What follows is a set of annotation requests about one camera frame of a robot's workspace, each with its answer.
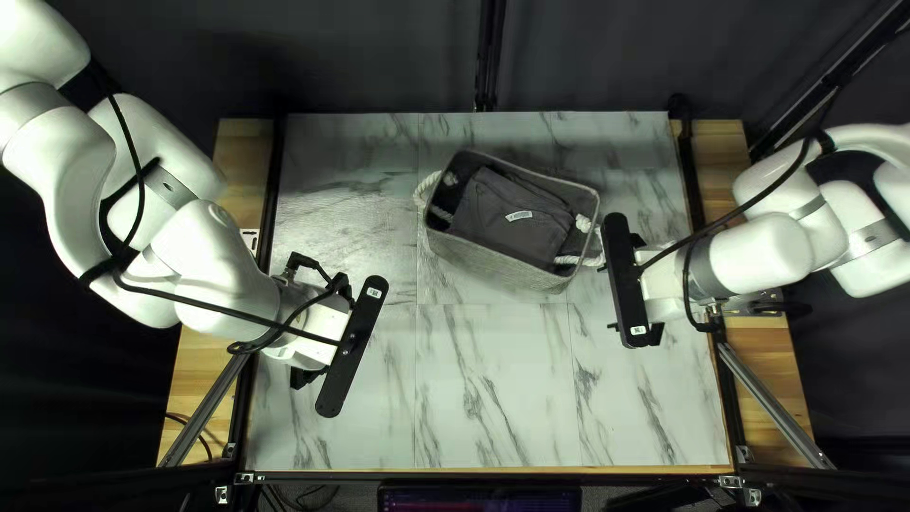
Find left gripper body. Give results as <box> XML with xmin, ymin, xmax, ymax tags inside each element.
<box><xmin>263</xmin><ymin>279</ymin><xmax>354</xmax><ymax>371</ymax></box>

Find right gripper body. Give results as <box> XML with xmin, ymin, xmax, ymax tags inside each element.
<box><xmin>633</xmin><ymin>245</ymin><xmax>689</xmax><ymax>325</ymax></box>

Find grey sweatshirt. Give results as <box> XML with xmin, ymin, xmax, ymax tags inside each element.
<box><xmin>446</xmin><ymin>165</ymin><xmax>578</xmax><ymax>273</ymax></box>

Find laptop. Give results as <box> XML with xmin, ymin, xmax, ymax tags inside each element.
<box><xmin>377</xmin><ymin>485</ymin><xmax>582</xmax><ymax>512</ymax></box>

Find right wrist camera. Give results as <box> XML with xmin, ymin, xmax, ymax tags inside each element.
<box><xmin>602</xmin><ymin>212</ymin><xmax>666</xmax><ymax>350</ymax></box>

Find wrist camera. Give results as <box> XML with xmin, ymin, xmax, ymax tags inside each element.
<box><xmin>315</xmin><ymin>276</ymin><xmax>390</xmax><ymax>418</ymax></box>
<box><xmin>602</xmin><ymin>212</ymin><xmax>666</xmax><ymax>350</ymax></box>

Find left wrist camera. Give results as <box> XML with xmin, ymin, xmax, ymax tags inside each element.
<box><xmin>315</xmin><ymin>276</ymin><xmax>390</xmax><ymax>418</ymax></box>

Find black floor cable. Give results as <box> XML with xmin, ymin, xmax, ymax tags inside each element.
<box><xmin>165</xmin><ymin>411</ymin><xmax>215</xmax><ymax>465</ymax></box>

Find grey fabric basket rope handles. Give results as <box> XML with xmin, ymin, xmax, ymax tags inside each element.
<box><xmin>414</xmin><ymin>148</ymin><xmax>606</xmax><ymax>294</ymax></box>

